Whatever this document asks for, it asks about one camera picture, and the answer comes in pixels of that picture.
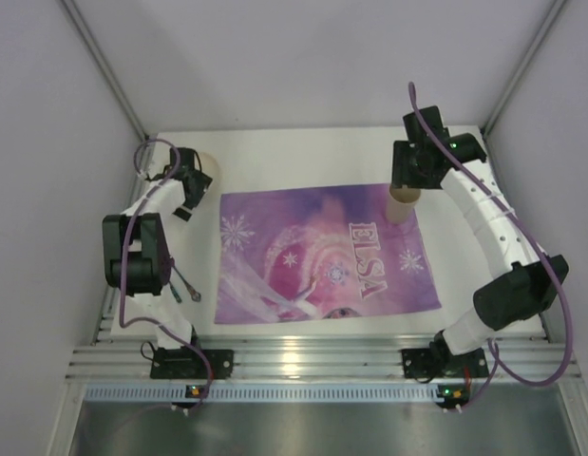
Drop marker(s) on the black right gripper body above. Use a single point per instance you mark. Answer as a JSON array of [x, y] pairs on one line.
[[407, 173]]

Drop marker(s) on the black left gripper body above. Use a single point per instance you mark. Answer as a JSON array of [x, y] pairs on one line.
[[197, 185]]

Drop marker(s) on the cream beige cup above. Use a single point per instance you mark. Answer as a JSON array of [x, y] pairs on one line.
[[401, 203]]

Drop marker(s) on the purple Elsa placemat cloth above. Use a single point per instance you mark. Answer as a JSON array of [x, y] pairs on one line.
[[318, 253]]

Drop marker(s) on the cream round plate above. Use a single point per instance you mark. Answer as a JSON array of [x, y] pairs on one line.
[[210, 168]]

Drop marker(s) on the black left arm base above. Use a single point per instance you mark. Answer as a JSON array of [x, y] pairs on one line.
[[183, 364]]

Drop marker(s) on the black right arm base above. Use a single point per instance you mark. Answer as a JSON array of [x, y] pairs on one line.
[[422, 365]]

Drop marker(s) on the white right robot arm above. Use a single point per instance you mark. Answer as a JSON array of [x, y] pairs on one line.
[[521, 287]]

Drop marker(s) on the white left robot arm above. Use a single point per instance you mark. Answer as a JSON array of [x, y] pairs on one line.
[[139, 243]]

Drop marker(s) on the silver spoon green handle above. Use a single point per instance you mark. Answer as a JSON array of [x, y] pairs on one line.
[[175, 293]]

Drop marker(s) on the pink fork patterned handle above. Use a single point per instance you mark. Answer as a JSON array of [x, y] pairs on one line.
[[194, 293]]

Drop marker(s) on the left aluminium frame post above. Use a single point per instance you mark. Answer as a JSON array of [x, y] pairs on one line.
[[75, 17]]

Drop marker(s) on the aluminium frame post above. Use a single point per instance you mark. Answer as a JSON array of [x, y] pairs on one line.
[[529, 54], [75, 17]]

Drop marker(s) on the aluminium front rail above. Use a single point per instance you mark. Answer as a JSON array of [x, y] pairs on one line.
[[304, 358]]

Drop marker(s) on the slotted grey cable duct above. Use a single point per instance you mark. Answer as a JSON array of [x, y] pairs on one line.
[[274, 393]]

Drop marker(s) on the right aluminium frame post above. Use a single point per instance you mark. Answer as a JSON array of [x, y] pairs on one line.
[[529, 54]]

